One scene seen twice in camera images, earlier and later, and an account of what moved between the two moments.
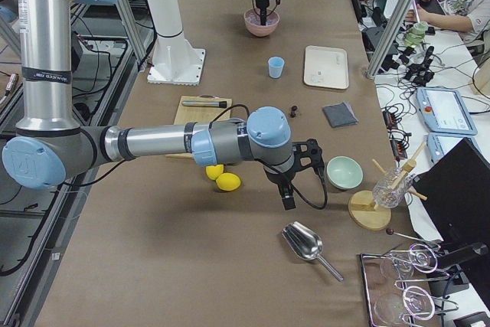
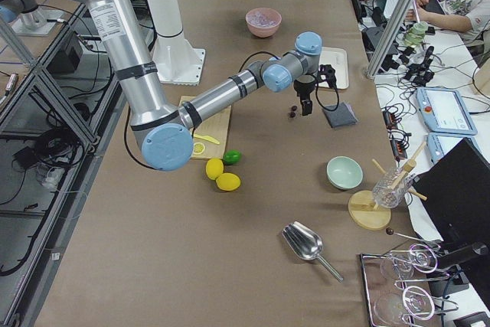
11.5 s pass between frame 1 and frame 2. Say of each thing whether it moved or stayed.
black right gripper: moved
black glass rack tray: stayed
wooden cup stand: stayed
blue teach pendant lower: stayed
